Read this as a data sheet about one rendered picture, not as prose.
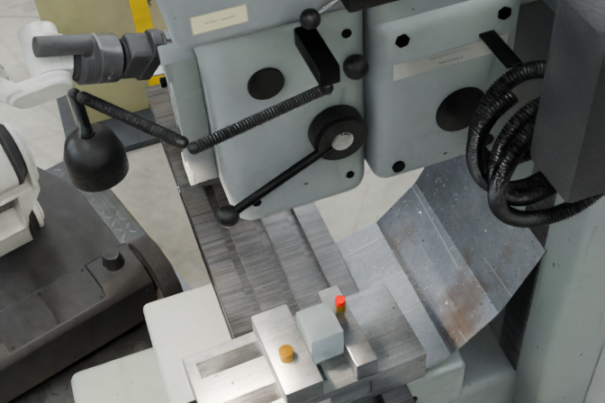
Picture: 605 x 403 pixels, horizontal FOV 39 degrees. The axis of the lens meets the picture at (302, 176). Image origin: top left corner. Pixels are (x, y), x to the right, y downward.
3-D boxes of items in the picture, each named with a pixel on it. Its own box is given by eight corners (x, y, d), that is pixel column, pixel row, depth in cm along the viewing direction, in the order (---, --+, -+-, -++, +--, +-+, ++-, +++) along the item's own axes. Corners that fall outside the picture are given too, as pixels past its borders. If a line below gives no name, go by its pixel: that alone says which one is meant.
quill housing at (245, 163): (239, 236, 114) (204, 41, 91) (199, 137, 127) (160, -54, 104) (372, 194, 117) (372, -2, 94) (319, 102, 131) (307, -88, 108)
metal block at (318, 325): (312, 364, 129) (311, 343, 125) (298, 334, 133) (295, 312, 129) (344, 353, 130) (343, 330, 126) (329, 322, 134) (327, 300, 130)
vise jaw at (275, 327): (287, 408, 126) (285, 395, 123) (252, 330, 136) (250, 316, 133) (325, 394, 127) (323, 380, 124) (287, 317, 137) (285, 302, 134)
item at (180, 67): (191, 186, 116) (164, 65, 101) (184, 166, 119) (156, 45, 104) (219, 177, 117) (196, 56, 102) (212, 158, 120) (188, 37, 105)
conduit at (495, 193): (485, 254, 104) (504, 129, 90) (428, 166, 115) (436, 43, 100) (616, 210, 108) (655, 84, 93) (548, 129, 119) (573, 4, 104)
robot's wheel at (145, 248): (135, 278, 225) (120, 228, 210) (152, 268, 227) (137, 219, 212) (174, 327, 213) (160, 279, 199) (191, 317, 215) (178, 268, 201)
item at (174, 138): (75, 103, 94) (72, 94, 93) (84, 96, 94) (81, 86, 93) (196, 159, 86) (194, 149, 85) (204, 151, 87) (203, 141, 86)
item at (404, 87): (377, 190, 114) (379, 31, 95) (314, 81, 130) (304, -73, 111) (505, 150, 117) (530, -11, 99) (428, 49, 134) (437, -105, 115)
